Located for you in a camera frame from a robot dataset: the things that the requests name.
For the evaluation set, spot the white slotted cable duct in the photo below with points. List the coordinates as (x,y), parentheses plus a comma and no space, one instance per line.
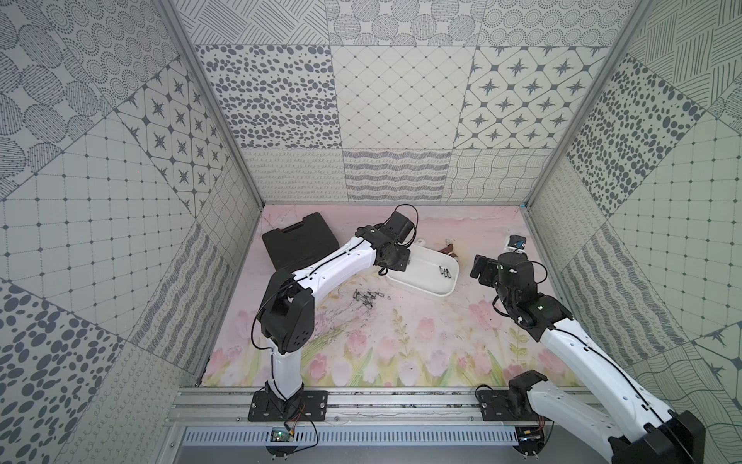
(353,435)

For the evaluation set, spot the silver bit pile centre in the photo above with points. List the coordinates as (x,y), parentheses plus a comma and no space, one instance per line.
(366,298)

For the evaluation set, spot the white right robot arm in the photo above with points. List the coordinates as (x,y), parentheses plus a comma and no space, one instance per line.
(634,426)

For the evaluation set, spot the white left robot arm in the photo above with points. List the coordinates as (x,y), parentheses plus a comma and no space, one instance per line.
(286,316)

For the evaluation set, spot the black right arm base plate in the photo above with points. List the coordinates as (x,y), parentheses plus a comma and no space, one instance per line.
(496,405)

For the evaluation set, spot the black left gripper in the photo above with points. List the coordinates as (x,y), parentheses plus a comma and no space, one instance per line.
(391,258)

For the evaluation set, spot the aluminium mounting rail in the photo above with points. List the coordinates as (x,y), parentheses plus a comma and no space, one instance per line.
(346,406)

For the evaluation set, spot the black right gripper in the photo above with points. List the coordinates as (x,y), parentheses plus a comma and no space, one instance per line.
(491,265)

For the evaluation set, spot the white plastic storage box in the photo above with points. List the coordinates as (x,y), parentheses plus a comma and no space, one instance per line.
(423,274)

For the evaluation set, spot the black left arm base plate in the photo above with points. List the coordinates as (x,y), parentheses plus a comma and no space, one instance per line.
(307,405)

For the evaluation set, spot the black plastic tool case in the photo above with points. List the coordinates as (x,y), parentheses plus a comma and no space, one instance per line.
(301,244)

